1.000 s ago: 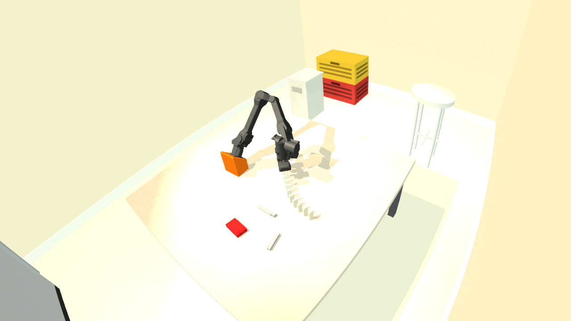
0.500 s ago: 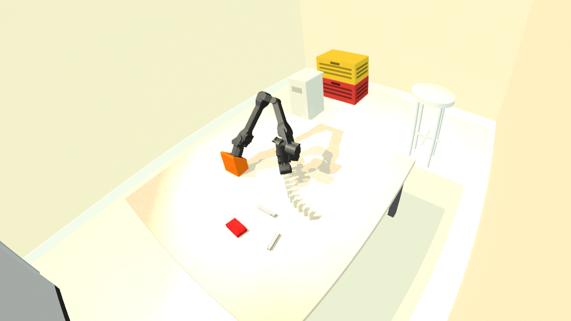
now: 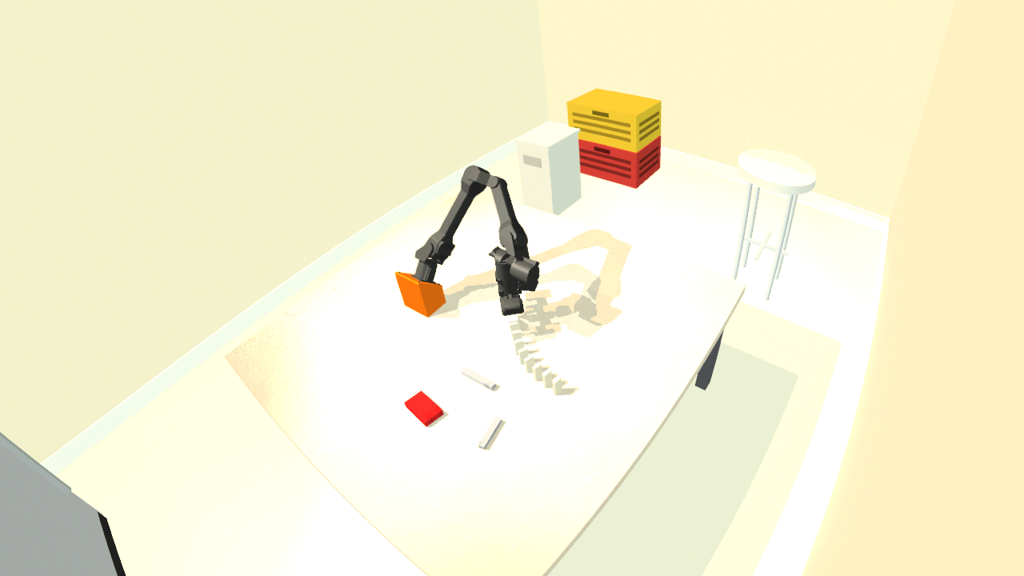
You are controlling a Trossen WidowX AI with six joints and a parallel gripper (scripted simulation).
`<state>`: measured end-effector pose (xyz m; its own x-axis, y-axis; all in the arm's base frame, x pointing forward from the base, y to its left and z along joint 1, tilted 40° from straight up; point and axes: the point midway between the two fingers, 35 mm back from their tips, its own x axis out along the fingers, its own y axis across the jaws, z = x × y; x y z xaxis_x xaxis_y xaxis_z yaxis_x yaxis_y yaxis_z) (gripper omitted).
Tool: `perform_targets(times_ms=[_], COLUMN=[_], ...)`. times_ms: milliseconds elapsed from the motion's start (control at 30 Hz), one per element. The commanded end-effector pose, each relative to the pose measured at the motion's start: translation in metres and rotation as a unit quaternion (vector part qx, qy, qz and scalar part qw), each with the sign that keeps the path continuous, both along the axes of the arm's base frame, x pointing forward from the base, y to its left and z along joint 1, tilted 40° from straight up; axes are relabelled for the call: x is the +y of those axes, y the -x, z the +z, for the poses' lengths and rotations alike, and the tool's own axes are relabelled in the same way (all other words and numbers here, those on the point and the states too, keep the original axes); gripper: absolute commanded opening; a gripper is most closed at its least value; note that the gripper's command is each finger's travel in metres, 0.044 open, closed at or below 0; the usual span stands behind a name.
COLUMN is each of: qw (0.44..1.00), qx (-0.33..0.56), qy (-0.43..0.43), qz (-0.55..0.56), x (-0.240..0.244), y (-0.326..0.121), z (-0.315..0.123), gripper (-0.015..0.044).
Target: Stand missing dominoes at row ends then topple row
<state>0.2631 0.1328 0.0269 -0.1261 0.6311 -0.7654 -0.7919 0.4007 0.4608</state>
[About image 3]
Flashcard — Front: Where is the red rectangular block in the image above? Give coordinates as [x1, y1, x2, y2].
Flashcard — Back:
[404, 390, 444, 427]

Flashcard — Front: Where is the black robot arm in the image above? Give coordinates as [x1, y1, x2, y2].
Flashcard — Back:
[410, 165, 540, 294]

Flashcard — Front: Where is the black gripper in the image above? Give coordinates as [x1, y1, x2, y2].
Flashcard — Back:
[494, 271, 524, 316]

